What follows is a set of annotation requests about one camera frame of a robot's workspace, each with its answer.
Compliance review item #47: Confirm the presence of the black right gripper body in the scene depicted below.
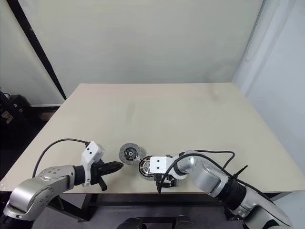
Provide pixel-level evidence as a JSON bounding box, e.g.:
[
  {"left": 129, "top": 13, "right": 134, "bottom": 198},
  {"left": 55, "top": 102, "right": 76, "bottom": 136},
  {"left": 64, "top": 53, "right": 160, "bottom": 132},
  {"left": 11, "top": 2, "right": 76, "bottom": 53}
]
[{"left": 159, "top": 174, "right": 181, "bottom": 188}]

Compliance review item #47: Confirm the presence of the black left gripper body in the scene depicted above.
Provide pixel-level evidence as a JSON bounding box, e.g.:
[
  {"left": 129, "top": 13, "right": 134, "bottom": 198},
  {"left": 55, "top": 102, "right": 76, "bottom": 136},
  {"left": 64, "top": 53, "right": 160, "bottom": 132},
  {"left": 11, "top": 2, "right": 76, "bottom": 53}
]
[{"left": 90, "top": 161, "right": 108, "bottom": 192}]

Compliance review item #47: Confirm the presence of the motor housing with copper windings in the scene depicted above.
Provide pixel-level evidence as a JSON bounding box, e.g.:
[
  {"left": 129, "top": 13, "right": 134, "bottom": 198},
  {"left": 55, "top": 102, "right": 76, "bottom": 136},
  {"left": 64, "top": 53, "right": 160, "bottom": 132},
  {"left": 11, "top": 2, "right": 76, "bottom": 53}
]
[{"left": 137, "top": 156, "right": 156, "bottom": 180}]

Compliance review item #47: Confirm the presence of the round grey motor lid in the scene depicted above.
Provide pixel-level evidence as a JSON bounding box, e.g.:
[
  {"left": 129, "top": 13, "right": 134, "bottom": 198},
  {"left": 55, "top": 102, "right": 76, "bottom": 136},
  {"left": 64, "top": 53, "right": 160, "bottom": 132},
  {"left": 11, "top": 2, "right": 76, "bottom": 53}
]
[{"left": 119, "top": 142, "right": 146, "bottom": 166}]

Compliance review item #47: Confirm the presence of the dark rounded shape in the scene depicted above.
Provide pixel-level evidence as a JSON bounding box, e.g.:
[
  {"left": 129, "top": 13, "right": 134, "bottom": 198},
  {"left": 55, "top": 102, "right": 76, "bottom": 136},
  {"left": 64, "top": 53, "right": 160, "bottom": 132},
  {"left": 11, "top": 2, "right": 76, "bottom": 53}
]
[
  {"left": 120, "top": 211, "right": 143, "bottom": 229},
  {"left": 175, "top": 208, "right": 192, "bottom": 229}
]

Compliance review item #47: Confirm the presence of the black bag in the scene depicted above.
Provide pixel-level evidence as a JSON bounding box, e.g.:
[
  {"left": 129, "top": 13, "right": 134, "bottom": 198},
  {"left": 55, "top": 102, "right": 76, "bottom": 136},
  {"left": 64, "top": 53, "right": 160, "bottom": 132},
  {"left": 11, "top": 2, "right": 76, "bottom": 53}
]
[{"left": 0, "top": 92, "right": 31, "bottom": 144}]

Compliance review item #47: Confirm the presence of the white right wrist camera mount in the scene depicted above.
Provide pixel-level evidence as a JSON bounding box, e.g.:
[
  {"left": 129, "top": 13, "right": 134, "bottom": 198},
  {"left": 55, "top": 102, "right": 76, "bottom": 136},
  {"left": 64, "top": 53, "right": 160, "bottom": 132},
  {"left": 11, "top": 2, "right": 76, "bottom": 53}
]
[{"left": 149, "top": 155, "right": 173, "bottom": 177}]

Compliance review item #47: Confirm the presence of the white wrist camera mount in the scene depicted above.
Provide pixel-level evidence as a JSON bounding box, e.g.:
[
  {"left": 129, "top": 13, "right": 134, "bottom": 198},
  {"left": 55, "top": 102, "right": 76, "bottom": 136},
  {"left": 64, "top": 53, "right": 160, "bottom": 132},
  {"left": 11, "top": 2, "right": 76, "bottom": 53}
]
[
  {"left": 80, "top": 141, "right": 106, "bottom": 187},
  {"left": 149, "top": 155, "right": 173, "bottom": 177}
]

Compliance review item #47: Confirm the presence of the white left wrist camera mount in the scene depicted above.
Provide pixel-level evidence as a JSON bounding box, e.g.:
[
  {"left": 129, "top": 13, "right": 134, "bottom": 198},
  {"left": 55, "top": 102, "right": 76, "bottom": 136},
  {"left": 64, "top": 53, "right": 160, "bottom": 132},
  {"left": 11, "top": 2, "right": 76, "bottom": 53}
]
[{"left": 80, "top": 141, "right": 106, "bottom": 187}]

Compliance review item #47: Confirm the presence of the black table frame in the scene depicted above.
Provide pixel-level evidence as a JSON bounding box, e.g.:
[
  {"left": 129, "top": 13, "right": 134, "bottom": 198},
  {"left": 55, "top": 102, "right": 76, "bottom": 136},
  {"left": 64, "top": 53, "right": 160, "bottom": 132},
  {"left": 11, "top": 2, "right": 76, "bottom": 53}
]
[{"left": 0, "top": 186, "right": 286, "bottom": 229}]

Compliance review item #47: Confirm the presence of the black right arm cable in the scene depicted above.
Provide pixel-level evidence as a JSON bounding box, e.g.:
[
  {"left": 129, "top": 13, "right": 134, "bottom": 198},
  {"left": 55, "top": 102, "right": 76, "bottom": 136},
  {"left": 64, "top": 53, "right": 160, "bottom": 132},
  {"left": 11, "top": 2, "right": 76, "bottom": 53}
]
[{"left": 156, "top": 149, "right": 237, "bottom": 194}]

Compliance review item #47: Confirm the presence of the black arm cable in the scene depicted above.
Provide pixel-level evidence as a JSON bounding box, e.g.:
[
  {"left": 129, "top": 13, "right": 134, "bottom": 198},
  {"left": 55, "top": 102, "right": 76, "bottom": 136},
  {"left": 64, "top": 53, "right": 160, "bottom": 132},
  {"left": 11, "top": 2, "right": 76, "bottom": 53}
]
[
  {"left": 156, "top": 149, "right": 237, "bottom": 194},
  {"left": 32, "top": 138, "right": 89, "bottom": 178}
]

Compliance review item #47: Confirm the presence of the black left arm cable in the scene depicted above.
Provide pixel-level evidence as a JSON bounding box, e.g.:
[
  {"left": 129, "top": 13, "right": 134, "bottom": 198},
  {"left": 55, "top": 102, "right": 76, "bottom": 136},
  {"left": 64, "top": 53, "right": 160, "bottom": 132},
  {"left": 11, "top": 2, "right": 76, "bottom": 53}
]
[{"left": 32, "top": 138, "right": 89, "bottom": 178}]

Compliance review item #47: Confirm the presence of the black cable tie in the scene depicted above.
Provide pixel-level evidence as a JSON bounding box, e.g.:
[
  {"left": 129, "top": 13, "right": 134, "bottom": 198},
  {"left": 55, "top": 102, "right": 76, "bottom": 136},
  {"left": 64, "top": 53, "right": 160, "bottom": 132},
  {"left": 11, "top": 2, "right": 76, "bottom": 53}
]
[{"left": 234, "top": 165, "right": 249, "bottom": 178}]

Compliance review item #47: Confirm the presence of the black wall strip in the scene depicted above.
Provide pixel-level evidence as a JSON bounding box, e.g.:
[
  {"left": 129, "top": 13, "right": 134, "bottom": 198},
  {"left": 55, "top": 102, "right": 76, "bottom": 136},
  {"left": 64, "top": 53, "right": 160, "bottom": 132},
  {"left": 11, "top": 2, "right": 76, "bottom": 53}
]
[{"left": 7, "top": 0, "right": 67, "bottom": 101}]

